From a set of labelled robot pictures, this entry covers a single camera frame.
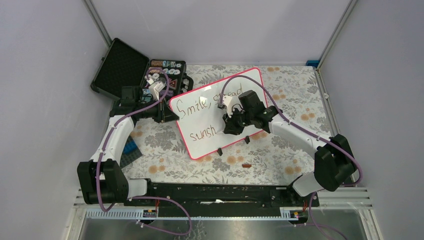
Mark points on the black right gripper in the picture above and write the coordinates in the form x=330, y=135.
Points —
x=231, y=127

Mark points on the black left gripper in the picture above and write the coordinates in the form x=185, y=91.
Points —
x=166, y=114

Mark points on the pink framed whiteboard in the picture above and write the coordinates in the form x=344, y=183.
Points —
x=200, y=119

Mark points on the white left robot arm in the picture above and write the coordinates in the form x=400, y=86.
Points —
x=101, y=179

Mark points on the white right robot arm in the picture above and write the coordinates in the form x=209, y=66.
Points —
x=333, y=159

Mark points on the blue lego brick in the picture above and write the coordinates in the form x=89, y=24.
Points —
x=130, y=146

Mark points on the grey lego baseplate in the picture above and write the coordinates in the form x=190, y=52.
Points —
x=127, y=159

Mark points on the black poker chip case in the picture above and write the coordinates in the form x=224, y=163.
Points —
x=124, y=66

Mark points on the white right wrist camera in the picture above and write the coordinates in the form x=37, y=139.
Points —
x=227, y=103

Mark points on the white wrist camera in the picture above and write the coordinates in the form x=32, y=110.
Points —
x=155, y=86
x=227, y=103

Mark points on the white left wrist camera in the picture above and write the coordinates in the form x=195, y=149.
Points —
x=155, y=86

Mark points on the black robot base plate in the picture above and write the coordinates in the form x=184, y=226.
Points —
x=191, y=193

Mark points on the blue corner bracket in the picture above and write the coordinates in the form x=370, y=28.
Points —
x=312, y=63

